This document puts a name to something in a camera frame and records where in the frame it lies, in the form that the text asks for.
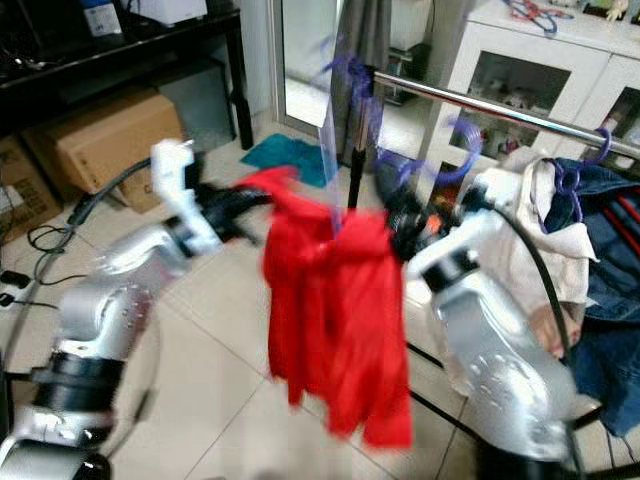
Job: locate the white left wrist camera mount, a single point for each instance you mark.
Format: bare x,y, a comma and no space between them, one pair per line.
175,180

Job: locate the red cloth garment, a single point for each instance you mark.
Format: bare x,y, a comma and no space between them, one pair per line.
335,310

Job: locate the blue and white box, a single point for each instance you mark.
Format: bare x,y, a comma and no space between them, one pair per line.
103,18

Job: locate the black clothes rack base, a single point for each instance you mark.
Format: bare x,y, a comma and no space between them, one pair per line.
600,425

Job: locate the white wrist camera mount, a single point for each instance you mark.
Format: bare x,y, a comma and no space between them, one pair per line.
465,235
175,180

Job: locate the large plain cardboard box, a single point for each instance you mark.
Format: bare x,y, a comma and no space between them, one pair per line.
115,140

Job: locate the metal clothes rack rail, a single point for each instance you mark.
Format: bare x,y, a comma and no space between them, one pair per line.
490,108

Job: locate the black shelf unit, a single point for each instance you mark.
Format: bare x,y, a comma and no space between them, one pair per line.
150,55

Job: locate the teal cloth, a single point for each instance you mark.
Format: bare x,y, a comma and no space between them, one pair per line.
280,155

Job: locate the white glass-door cabinet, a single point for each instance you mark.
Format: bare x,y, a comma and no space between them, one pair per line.
560,45

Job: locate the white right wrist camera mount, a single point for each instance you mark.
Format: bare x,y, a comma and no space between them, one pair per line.
465,235

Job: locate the clothes rack upright pole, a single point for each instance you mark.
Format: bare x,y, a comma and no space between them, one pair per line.
358,150

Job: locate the white power strip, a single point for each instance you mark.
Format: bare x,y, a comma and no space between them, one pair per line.
12,285

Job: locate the printed cardboard box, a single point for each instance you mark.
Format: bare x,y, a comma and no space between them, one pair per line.
15,190

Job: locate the grey curtain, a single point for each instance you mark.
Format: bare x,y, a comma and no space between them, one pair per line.
363,30

